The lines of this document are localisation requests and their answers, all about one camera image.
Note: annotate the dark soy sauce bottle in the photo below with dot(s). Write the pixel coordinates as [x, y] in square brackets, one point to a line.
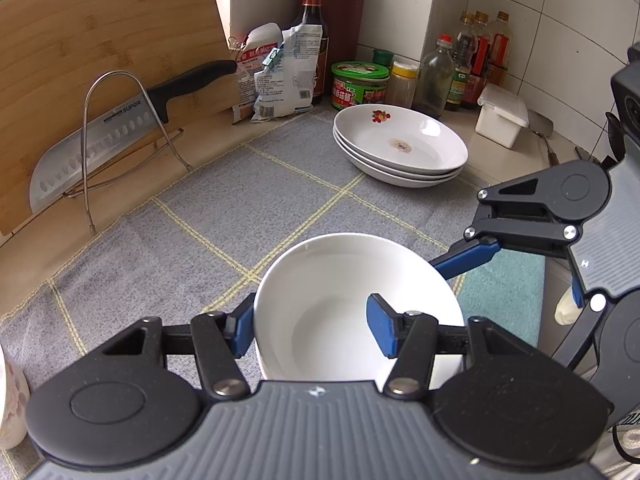
[312, 25]

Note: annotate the grey checked mat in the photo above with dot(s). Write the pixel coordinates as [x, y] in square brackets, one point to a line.
[174, 245]

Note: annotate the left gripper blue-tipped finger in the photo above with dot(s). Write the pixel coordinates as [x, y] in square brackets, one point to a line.
[576, 292]

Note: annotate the white plastic container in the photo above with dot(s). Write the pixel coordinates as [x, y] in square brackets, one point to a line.
[502, 116]

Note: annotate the clear bottle red cap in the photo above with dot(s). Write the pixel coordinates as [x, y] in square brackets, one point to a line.
[436, 71]

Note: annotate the yellow lidded spice jar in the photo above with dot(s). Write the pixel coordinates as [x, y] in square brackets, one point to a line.
[402, 84]

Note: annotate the green lidded sauce jar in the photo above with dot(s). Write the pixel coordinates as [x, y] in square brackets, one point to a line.
[356, 83]

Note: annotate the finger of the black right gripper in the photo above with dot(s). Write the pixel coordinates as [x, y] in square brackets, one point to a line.
[540, 214]

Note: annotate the white plate underneath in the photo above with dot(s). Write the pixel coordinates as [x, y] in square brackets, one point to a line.
[395, 172]

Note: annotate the dark red knife block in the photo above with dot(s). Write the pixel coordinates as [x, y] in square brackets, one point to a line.
[340, 20]

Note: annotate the black-handled kitchen knife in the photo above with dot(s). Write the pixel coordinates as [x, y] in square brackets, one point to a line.
[47, 180]

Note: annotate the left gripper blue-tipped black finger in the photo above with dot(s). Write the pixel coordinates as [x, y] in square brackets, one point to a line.
[143, 392]
[488, 392]

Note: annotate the green cap small jar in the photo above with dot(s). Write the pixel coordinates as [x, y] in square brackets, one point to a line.
[383, 57]

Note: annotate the amber vinegar bottle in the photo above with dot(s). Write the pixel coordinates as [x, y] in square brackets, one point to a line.
[500, 43]

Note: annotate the white plastic seasoning bag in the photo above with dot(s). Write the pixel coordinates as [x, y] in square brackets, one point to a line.
[284, 86]

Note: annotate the white plate with stain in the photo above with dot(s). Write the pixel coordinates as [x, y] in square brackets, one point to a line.
[400, 138]

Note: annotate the bamboo cutting board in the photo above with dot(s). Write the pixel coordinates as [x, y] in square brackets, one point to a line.
[53, 50]

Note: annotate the red label sauce bottle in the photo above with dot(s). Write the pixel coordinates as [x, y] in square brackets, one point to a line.
[477, 76]

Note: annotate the metal wire board rack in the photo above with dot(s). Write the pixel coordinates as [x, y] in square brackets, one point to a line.
[110, 134]

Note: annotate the white ceramic bowl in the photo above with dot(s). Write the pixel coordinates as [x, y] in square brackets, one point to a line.
[310, 310]

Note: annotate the gloved right hand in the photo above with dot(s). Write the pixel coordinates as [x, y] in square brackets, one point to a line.
[567, 310]

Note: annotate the teal cloth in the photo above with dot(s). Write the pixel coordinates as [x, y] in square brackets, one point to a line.
[509, 290]

